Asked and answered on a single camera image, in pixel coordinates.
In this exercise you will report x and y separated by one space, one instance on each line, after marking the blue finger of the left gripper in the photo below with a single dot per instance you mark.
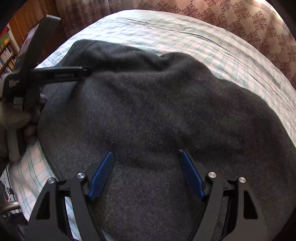
43 76

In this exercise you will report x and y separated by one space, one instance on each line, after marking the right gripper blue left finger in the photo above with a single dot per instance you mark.
49 220

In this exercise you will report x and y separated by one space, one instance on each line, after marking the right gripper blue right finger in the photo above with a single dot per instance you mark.
244 218

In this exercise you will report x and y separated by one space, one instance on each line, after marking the dark grey pants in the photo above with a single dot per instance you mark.
145 108

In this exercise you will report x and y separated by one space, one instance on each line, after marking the person's left hand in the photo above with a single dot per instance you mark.
13 119

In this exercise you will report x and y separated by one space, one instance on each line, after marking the wooden bookshelf with books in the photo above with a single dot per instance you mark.
8 52

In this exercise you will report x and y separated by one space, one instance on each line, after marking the plaid bed sheet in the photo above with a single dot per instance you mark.
227 57

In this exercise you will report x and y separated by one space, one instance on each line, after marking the patterned brown curtain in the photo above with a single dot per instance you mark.
256 22

